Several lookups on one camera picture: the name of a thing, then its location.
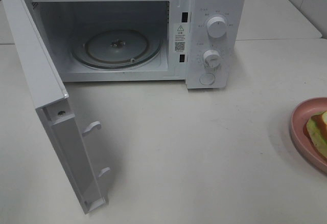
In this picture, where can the white microwave door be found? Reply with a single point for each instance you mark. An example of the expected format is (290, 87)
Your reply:
(51, 101)

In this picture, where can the white timer knob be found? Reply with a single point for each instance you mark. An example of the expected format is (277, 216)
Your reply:
(211, 59)

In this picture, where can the glass microwave turntable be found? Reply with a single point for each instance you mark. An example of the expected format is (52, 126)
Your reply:
(116, 49)

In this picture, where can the white warning label sticker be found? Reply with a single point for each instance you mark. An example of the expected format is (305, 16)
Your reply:
(180, 37)

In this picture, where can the white microwave oven body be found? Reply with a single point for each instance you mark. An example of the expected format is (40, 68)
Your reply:
(66, 20)

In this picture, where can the upper white power knob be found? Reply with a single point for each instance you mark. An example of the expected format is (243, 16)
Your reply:
(216, 26)

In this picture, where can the toast sandwich with lettuce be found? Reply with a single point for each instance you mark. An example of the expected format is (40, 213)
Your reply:
(316, 130)

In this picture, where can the round door release button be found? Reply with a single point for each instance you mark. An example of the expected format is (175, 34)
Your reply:
(207, 79)

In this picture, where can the pink plate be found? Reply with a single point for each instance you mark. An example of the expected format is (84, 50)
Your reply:
(300, 138)

